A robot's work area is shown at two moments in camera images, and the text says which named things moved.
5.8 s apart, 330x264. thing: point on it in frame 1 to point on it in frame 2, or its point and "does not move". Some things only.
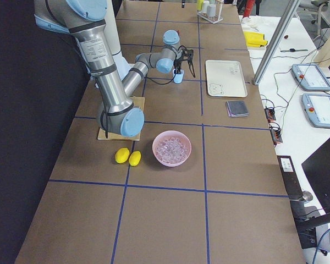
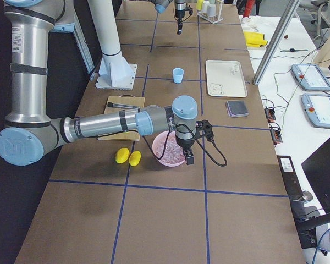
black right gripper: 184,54 to 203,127
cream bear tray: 225,78 does not move
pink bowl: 171,148 does not move
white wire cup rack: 219,5 does not move
